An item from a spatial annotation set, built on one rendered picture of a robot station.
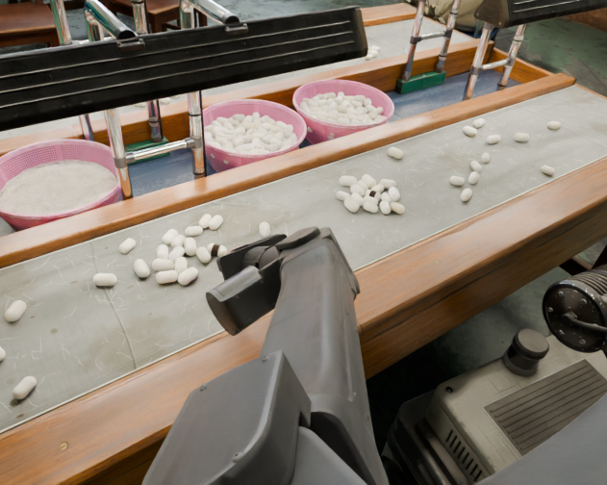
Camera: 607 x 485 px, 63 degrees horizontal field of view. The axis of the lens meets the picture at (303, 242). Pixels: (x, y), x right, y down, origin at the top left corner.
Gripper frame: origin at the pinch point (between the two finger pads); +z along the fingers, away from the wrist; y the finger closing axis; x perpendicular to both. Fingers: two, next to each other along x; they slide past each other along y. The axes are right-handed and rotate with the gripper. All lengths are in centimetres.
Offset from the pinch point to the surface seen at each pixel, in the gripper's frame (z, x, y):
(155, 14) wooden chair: 193, -112, -72
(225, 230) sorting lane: 19.3, -4.3, -7.4
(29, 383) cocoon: 5.8, 5.3, 30.0
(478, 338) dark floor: 54, 62, -96
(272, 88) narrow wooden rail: 51, -34, -45
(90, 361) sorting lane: 7.2, 6.1, 22.2
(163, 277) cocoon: 12.7, -0.9, 7.7
